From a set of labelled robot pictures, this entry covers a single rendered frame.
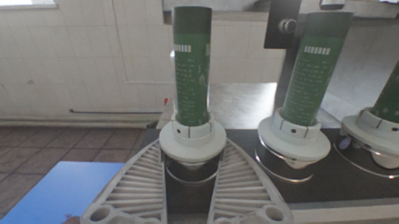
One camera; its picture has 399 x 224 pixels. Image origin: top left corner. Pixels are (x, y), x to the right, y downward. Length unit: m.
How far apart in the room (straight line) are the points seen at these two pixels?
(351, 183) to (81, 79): 2.15
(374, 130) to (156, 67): 1.65
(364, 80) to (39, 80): 2.55
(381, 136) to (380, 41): 0.15
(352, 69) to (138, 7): 1.61
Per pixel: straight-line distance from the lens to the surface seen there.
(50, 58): 2.29
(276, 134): 0.18
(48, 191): 0.90
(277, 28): 0.19
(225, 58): 1.66
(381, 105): 0.25
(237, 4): 0.23
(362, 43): 0.36
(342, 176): 0.24
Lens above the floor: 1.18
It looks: 25 degrees down
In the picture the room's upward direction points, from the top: 1 degrees clockwise
